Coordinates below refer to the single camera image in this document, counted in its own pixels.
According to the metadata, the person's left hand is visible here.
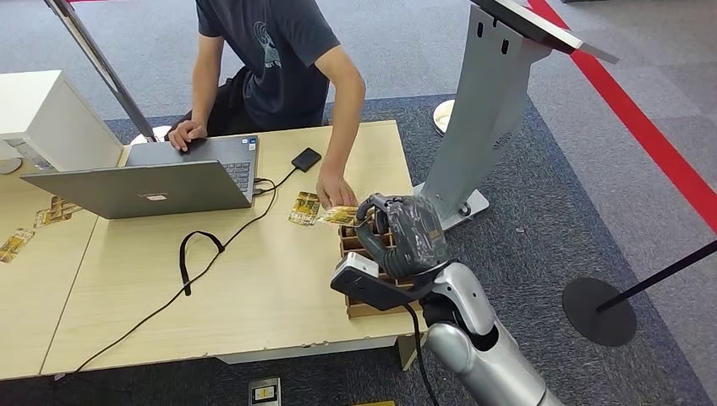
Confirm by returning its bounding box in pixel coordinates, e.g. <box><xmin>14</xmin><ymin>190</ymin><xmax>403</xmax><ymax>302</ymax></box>
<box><xmin>315</xmin><ymin>166</ymin><xmax>359</xmax><ymax>211</ymax></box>

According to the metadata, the person's right hand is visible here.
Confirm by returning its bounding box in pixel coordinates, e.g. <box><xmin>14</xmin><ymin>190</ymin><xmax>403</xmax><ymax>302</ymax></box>
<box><xmin>167</xmin><ymin>118</ymin><xmax>209</xmax><ymax>153</ymax></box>

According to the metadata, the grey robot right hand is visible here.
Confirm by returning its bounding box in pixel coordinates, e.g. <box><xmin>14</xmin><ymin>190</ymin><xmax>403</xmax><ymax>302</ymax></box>
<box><xmin>353</xmin><ymin>193</ymin><xmax>451</xmax><ymax>282</ymax></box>

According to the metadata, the gold patterned card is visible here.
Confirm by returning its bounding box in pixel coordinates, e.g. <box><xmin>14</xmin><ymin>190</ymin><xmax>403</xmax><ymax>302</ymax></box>
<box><xmin>0</xmin><ymin>227</ymin><xmax>36</xmax><ymax>265</ymax></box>
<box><xmin>287</xmin><ymin>190</ymin><xmax>323</xmax><ymax>227</ymax></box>
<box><xmin>32</xmin><ymin>195</ymin><xmax>83</xmax><ymax>228</ymax></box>
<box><xmin>315</xmin><ymin>206</ymin><xmax>361</xmax><ymax>228</ymax></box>

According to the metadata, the black card reader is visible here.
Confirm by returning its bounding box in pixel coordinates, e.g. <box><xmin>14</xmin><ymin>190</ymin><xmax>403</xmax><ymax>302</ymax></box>
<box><xmin>290</xmin><ymin>146</ymin><xmax>324</xmax><ymax>173</ymax></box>

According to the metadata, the brown divided card box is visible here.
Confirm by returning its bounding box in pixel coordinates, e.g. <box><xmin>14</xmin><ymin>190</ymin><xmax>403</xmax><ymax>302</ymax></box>
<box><xmin>337</xmin><ymin>222</ymin><xmax>428</xmax><ymax>320</ymax></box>

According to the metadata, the person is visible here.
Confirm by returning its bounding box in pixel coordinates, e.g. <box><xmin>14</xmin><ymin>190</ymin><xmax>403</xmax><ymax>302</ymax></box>
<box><xmin>163</xmin><ymin>0</ymin><xmax>368</xmax><ymax>211</ymax></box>

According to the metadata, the white pole base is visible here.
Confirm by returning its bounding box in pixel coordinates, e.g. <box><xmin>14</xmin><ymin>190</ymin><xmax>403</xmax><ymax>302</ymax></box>
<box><xmin>129</xmin><ymin>124</ymin><xmax>171</xmax><ymax>145</ymax></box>

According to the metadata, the grey laptop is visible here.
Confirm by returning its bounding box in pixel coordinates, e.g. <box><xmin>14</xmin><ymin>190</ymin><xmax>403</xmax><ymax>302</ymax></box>
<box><xmin>19</xmin><ymin>134</ymin><xmax>260</xmax><ymax>221</ymax></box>

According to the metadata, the grey metal pole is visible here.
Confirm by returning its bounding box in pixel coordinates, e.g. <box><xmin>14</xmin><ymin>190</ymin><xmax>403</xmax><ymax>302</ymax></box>
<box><xmin>42</xmin><ymin>0</ymin><xmax>158</xmax><ymax>143</ymax></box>

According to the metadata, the wooden table leg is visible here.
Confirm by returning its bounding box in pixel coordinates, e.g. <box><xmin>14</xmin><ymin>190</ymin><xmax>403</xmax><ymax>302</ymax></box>
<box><xmin>396</xmin><ymin>332</ymin><xmax>429</xmax><ymax>371</ymax></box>

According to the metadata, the dark grey carpet mat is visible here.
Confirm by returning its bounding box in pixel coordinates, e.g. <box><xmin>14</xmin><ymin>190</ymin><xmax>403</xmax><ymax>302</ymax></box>
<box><xmin>0</xmin><ymin>92</ymin><xmax>714</xmax><ymax>406</ymax></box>

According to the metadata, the white round floor base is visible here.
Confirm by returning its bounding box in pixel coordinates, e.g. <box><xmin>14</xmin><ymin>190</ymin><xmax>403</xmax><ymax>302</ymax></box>
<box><xmin>432</xmin><ymin>98</ymin><xmax>457</xmax><ymax>135</ymax></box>

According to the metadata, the white box device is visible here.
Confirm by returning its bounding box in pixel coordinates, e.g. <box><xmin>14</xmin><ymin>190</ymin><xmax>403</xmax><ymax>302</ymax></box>
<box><xmin>0</xmin><ymin>69</ymin><xmax>125</xmax><ymax>173</ymax></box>

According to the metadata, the grey kiosk stand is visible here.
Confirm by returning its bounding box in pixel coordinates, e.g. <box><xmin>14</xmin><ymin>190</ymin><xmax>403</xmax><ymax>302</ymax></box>
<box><xmin>413</xmin><ymin>0</ymin><xmax>621</xmax><ymax>233</ymax></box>

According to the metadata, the black stanchion base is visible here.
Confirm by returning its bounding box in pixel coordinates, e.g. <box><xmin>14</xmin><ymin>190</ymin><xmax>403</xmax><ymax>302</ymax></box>
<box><xmin>561</xmin><ymin>275</ymin><xmax>638</xmax><ymax>348</ymax></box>

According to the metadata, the metal floor socket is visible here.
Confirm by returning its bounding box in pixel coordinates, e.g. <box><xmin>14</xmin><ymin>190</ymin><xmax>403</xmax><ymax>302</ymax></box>
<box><xmin>247</xmin><ymin>376</ymin><xmax>282</xmax><ymax>406</ymax></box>

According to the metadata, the black stanchion pole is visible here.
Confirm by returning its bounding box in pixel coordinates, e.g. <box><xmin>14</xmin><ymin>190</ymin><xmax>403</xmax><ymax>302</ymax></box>
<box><xmin>595</xmin><ymin>239</ymin><xmax>717</xmax><ymax>313</ymax></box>

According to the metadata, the black card reader cable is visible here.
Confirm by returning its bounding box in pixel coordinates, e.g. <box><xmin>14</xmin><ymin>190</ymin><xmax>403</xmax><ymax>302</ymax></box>
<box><xmin>253</xmin><ymin>166</ymin><xmax>298</xmax><ymax>196</ymax></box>

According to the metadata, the black wrist camera pale box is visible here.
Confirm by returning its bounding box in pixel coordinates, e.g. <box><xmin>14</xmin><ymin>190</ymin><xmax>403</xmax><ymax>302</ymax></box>
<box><xmin>330</xmin><ymin>251</ymin><xmax>434</xmax><ymax>313</ymax></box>

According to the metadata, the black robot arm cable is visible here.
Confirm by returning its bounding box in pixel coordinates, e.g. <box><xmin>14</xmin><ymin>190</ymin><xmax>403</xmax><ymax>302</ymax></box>
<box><xmin>402</xmin><ymin>303</ymin><xmax>442</xmax><ymax>406</ymax></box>

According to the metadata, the black cable strap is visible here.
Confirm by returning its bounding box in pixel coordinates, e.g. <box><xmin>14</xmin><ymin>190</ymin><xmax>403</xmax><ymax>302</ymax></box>
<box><xmin>178</xmin><ymin>230</ymin><xmax>227</xmax><ymax>298</ymax></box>

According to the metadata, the long black cable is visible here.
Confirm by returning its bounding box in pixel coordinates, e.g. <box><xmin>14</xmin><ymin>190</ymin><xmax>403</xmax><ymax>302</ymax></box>
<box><xmin>71</xmin><ymin>177</ymin><xmax>280</xmax><ymax>375</ymax></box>

